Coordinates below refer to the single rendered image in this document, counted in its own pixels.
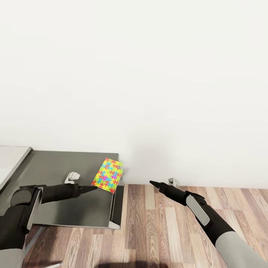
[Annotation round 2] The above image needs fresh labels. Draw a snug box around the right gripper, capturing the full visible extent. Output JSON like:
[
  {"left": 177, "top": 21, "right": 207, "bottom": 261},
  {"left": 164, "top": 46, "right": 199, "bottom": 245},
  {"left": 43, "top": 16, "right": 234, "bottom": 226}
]
[{"left": 150, "top": 181, "right": 179, "bottom": 201}]

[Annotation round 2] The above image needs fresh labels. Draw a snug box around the jigsaw puzzle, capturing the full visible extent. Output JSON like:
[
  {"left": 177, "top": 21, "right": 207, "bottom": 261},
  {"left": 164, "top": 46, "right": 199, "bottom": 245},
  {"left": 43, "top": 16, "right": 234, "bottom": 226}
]
[{"left": 92, "top": 159, "right": 123, "bottom": 193}]

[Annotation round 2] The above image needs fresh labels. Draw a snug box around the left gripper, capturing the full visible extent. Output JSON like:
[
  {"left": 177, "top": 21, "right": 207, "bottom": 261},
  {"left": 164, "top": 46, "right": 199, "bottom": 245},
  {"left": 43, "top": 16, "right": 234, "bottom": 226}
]
[{"left": 54, "top": 183, "right": 98, "bottom": 201}]

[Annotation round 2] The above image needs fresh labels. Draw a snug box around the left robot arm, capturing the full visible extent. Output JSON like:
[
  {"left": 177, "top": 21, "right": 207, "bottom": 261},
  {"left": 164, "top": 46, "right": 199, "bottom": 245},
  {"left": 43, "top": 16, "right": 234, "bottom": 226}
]
[{"left": 0, "top": 172, "right": 98, "bottom": 268}]

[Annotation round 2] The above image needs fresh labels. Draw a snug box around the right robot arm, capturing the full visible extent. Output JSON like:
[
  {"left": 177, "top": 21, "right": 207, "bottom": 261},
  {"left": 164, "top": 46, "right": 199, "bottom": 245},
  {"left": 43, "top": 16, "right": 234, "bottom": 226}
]
[{"left": 150, "top": 178, "right": 268, "bottom": 268}]

